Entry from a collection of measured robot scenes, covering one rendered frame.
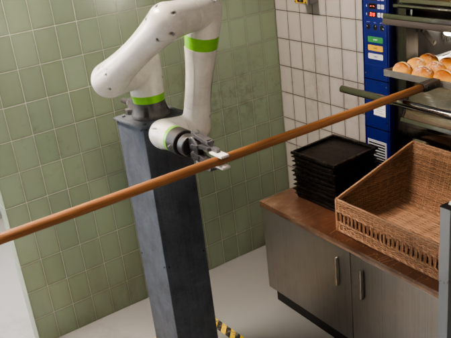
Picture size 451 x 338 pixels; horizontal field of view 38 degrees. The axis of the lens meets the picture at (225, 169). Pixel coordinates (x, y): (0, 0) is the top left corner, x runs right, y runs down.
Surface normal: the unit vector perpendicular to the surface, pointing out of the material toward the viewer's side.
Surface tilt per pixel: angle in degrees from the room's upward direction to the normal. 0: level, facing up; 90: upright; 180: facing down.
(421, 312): 90
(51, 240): 90
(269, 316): 0
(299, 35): 90
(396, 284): 90
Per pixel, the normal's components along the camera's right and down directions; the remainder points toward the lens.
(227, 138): 0.55, 0.27
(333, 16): -0.82, 0.30
